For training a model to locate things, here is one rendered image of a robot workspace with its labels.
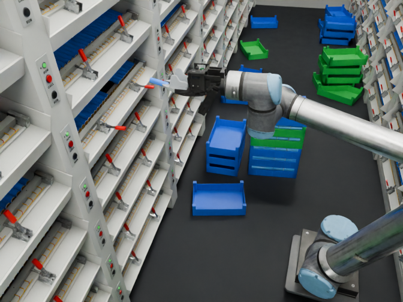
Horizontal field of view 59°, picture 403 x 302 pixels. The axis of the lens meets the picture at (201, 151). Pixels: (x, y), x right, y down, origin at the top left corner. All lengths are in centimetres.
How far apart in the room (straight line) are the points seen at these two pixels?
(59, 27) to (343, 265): 117
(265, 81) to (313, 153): 150
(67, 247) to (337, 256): 91
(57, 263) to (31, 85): 52
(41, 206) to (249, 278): 114
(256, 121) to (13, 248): 75
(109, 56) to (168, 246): 110
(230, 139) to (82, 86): 139
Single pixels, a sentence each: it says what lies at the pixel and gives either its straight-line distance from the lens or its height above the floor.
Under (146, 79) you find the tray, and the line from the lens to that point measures 149.
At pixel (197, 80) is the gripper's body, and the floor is 105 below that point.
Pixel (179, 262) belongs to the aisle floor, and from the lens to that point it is 190.
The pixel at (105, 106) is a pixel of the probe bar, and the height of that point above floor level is 93.
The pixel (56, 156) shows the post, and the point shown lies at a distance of 100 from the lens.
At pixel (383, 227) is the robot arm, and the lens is 126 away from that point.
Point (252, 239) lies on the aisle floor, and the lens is 198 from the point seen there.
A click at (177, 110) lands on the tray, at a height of 52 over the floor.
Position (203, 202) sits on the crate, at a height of 0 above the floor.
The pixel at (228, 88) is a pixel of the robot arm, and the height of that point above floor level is 104.
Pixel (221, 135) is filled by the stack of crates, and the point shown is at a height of 16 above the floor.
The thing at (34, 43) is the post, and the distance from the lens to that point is 88.
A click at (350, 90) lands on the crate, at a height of 1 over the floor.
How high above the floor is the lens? 160
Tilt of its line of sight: 40 degrees down
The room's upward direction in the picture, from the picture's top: 2 degrees counter-clockwise
